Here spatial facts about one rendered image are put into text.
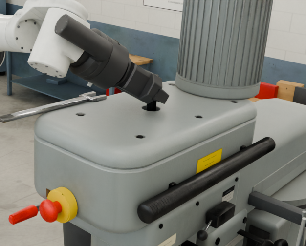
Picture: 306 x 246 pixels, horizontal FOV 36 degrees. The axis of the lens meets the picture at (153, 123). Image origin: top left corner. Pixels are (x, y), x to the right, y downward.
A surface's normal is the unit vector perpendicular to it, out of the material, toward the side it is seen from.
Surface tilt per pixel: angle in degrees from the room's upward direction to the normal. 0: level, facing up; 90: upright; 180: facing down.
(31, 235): 0
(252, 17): 90
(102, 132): 0
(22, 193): 0
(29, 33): 83
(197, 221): 90
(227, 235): 90
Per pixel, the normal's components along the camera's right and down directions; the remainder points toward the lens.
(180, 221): 0.78, 0.27
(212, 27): -0.42, 0.28
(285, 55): -0.62, 0.22
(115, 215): 0.01, 0.33
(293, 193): 0.07, -0.94
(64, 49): 0.68, 0.07
